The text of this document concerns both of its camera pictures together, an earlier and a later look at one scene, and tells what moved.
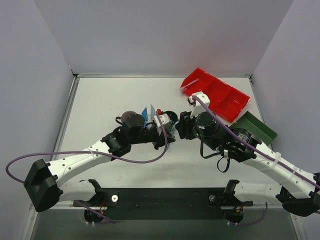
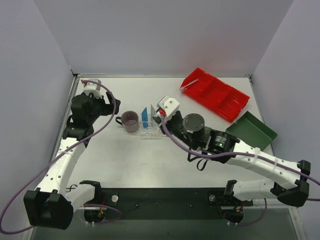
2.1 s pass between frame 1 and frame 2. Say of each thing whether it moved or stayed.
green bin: stayed
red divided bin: stayed
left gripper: moved
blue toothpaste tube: stayed
